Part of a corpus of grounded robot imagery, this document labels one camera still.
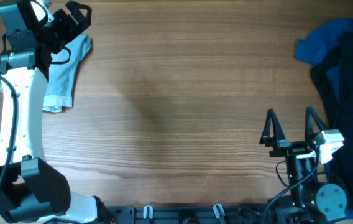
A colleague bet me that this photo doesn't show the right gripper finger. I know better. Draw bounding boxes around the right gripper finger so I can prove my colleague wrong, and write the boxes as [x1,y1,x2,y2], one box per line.
[304,106,327,142]
[259,108,286,147]

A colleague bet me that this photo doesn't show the light blue denim shorts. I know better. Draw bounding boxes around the light blue denim shorts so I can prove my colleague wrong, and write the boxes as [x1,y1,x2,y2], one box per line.
[0,33,93,113]

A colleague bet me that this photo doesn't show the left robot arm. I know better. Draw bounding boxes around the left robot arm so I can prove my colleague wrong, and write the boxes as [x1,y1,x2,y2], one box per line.
[0,1,115,223]

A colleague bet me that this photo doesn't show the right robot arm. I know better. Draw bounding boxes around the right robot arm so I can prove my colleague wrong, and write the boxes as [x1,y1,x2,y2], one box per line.
[259,106,347,223]

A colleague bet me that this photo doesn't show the blue cloth garment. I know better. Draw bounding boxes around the blue cloth garment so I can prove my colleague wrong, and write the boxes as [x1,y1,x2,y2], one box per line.
[295,19,353,219]

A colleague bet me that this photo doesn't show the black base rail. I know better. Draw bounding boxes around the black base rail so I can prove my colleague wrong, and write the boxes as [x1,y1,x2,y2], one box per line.
[107,204,265,224]

